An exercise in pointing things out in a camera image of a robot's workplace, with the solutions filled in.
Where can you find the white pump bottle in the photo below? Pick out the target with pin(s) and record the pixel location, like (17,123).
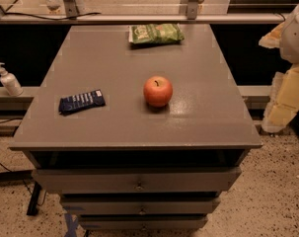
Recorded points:
(10,82)

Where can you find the green chip bag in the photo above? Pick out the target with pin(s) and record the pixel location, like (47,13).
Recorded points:
(155,34)

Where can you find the bottom grey drawer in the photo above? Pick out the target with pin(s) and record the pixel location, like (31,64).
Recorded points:
(143,223)

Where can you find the dark blue rxbar wrapper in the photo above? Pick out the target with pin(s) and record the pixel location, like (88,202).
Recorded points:
(80,102)

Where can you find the black floor bracket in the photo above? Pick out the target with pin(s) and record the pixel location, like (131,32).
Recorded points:
(32,207)

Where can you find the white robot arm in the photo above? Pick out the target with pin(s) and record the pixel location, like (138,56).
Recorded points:
(285,37)

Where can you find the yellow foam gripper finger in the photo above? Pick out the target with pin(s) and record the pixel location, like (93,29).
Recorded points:
(283,104)

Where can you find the red apple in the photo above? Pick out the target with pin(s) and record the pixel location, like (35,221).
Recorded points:
(157,91)

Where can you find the grey drawer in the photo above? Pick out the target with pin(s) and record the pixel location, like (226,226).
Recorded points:
(144,180)
(143,223)
(139,205)

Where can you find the top grey drawer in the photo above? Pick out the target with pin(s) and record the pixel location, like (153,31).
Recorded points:
(144,180)

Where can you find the grey drawer cabinet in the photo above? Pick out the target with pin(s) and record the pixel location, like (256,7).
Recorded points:
(205,125)

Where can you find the middle grey drawer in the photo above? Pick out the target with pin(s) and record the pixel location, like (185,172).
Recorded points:
(139,205)

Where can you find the grey metal window rail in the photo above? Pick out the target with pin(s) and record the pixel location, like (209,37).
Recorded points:
(96,19)

